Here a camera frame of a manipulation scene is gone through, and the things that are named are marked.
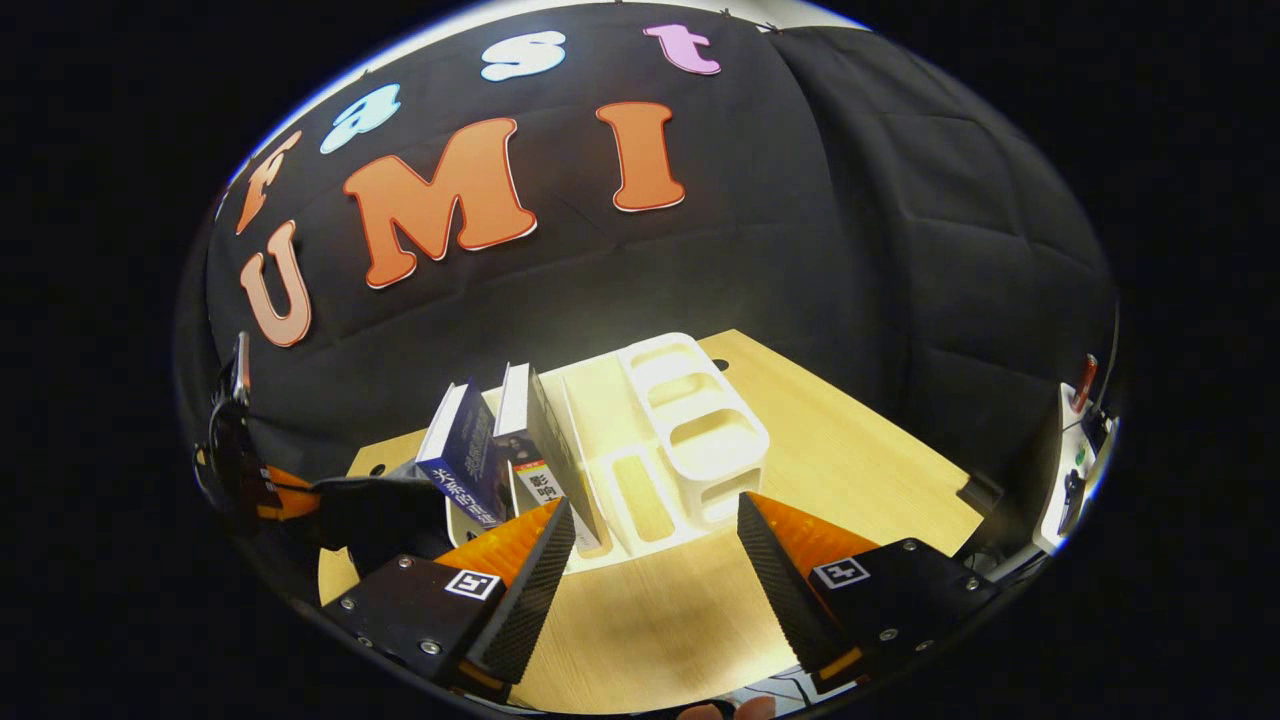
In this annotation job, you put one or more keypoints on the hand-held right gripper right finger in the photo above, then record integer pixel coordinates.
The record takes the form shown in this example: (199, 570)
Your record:
(900, 600)

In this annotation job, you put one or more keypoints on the white bookshelf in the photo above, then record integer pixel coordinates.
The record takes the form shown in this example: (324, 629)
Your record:
(690, 420)

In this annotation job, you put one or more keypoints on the white portrait cover book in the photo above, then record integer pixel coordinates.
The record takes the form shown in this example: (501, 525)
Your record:
(545, 430)

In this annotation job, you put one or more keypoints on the blue cover book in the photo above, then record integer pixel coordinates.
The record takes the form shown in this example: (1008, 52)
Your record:
(465, 460)

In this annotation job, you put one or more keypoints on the black table clamp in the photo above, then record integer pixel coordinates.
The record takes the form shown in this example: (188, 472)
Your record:
(982, 495)

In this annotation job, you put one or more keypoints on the black backdrop cloth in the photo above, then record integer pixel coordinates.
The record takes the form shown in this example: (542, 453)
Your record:
(800, 250)

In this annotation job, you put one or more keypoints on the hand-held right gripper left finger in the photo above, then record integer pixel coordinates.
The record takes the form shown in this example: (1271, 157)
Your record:
(420, 610)

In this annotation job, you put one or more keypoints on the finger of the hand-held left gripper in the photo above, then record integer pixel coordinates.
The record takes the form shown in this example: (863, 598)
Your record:
(285, 495)

